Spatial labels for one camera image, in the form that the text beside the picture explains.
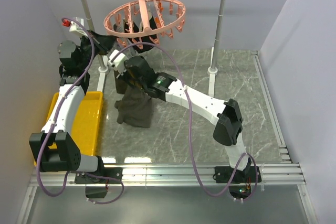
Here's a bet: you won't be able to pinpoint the yellow plastic tray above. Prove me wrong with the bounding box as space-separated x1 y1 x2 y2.
29 87 103 172

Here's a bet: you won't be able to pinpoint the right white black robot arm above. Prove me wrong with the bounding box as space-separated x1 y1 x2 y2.
109 54 250 182

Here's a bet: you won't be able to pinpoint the aluminium right side rail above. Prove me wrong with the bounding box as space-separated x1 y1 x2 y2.
251 51 292 163

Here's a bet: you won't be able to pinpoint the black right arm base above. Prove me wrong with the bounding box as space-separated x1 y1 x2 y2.
213 165 262 202

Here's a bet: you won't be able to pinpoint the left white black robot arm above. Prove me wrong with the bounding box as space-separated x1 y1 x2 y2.
29 31 117 183

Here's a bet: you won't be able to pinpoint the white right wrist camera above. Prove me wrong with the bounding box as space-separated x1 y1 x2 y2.
108 49 129 75

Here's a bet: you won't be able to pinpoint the black hanging underwear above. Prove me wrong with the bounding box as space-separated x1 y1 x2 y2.
123 8 161 54

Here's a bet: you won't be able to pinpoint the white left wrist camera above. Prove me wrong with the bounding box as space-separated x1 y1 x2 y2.
62 17 87 37

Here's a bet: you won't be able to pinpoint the dark grey boxer briefs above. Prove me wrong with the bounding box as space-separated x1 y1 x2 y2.
114 71 154 128

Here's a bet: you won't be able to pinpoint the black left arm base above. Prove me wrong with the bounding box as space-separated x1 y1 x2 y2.
74 167 124 205

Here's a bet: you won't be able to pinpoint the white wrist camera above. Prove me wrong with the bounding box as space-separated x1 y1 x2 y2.
62 17 87 37
108 49 129 75

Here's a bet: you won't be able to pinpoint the pink round clip hanger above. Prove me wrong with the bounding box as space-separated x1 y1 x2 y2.
103 0 186 45

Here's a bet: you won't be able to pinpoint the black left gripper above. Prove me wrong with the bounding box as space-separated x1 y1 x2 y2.
78 29 118 70

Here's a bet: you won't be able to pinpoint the metal clothes rack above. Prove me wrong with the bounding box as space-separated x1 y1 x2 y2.
81 0 225 97

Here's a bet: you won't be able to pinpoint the grey striped underwear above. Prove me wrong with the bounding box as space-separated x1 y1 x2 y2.
113 23 129 48

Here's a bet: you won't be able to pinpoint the aluminium table edge rail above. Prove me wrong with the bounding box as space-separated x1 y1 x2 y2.
28 163 307 187

